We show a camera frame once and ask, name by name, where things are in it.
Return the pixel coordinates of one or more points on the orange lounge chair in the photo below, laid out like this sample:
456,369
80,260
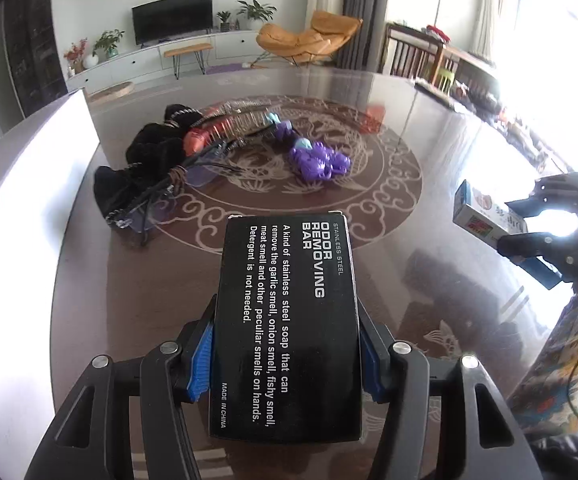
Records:
309,37

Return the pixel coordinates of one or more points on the dark display cabinet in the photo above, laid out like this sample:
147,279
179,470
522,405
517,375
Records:
34,40

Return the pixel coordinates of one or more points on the green potted plant teal pot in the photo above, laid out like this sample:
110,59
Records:
109,40

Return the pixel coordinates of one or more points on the small potted plant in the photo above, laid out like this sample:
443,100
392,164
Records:
224,19

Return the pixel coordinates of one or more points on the colourful printed cloth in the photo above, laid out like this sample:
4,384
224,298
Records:
554,370

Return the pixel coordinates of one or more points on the clear blue safety glasses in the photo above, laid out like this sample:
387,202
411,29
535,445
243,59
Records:
203,174

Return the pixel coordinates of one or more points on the purple teal hair claw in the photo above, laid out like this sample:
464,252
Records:
309,160

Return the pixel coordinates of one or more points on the large leafy potted plant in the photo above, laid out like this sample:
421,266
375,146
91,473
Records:
256,12

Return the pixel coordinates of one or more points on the grey curtain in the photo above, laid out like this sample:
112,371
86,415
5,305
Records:
366,10

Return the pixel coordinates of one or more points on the white television cabinet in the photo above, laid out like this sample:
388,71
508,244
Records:
134,62

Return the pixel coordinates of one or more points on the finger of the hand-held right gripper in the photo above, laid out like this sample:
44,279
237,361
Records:
539,247
559,202

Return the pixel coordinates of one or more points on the purple floor mat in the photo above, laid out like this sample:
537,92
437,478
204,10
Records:
229,68

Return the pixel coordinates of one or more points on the round woven mat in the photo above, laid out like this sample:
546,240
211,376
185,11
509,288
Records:
111,92

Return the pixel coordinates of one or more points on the black television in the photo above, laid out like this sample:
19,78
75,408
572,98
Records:
171,17

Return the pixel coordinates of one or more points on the black printed box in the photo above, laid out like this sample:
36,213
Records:
286,330

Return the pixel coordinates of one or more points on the glass patterned desktop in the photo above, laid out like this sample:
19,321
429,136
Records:
419,270

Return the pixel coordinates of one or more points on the small purple hair clip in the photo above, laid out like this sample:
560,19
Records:
284,131

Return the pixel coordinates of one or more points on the small blue white box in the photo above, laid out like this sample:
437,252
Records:
484,210

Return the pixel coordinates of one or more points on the red flowers in vase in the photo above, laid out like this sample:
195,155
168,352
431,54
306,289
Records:
75,52

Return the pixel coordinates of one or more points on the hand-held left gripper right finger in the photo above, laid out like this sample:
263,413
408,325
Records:
371,360

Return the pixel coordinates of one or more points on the white panel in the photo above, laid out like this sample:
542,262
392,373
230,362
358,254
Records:
34,200

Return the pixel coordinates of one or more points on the rhinestone bow hair clip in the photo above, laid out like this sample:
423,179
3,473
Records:
244,117

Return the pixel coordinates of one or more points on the dark wooden chair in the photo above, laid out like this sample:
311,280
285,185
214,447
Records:
419,55

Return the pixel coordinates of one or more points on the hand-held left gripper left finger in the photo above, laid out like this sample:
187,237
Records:
200,360

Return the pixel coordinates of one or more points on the wooden bench black legs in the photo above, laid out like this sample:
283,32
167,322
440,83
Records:
188,50

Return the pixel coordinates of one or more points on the teal hair clip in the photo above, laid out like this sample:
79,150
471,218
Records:
272,120

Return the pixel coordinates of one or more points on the black velvet hair bow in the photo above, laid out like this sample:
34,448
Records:
121,190
181,115
156,147

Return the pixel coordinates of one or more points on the white round vase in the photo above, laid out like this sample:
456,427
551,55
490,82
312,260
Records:
90,61

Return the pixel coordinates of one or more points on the yellow stool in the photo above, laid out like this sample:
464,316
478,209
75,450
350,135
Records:
445,80

